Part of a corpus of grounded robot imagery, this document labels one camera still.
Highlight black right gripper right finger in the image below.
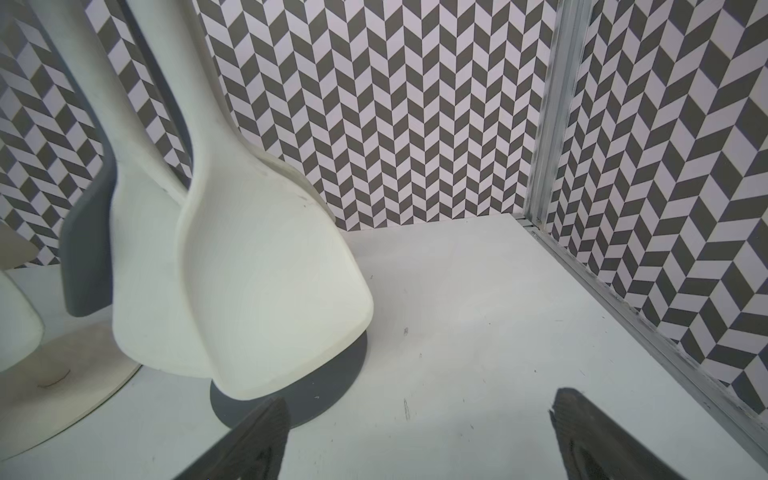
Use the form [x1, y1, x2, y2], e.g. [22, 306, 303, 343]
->
[549, 387, 681, 479]

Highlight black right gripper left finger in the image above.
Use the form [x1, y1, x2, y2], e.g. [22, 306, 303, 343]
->
[176, 398, 290, 480]

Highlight white spatula wooden handle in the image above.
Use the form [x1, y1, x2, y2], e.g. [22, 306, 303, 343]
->
[30, 1, 212, 378]
[128, 1, 374, 400]

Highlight dark grey utensil rack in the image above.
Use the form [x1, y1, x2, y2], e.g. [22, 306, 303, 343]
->
[209, 331, 368, 428]

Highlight cream utensil rack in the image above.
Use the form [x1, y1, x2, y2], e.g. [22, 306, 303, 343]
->
[1, 322, 140, 461]

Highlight grey spoon spatula brown handle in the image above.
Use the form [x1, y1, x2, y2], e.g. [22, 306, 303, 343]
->
[59, 152, 117, 317]

